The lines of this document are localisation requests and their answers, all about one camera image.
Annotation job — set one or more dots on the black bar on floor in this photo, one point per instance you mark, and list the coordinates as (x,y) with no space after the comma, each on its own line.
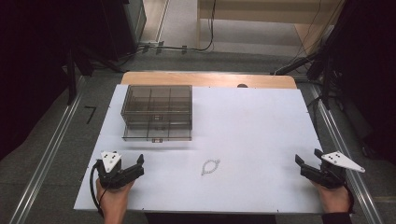
(294,64)

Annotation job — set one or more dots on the white table sheet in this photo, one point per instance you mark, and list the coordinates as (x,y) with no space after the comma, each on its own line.
(249,130)

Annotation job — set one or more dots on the black metal stand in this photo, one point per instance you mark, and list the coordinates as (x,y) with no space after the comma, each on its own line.
(325,77)
(72,77)

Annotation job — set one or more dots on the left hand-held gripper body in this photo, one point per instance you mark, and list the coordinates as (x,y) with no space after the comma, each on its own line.
(109,161)

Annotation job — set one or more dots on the person's dark clothing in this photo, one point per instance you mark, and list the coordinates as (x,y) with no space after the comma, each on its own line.
(210,218)

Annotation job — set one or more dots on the clear smoky plastic drawer box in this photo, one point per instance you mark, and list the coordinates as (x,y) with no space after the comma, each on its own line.
(157,112)

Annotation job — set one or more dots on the light wooden furniture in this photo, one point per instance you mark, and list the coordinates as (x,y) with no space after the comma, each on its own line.
(258,18)

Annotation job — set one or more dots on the dark cabinet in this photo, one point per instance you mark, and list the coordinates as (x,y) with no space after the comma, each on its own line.
(124,25)

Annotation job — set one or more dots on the person's right hand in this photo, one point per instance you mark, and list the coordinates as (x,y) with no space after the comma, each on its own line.
(334,199)

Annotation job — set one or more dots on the metal floor rail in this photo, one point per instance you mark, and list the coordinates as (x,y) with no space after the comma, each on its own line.
(46,158)
(345,146)

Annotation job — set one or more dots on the person's left hand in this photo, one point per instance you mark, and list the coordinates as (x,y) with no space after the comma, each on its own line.
(113,199)

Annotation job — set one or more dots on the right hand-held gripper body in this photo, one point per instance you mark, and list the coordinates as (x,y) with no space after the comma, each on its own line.
(333,169)

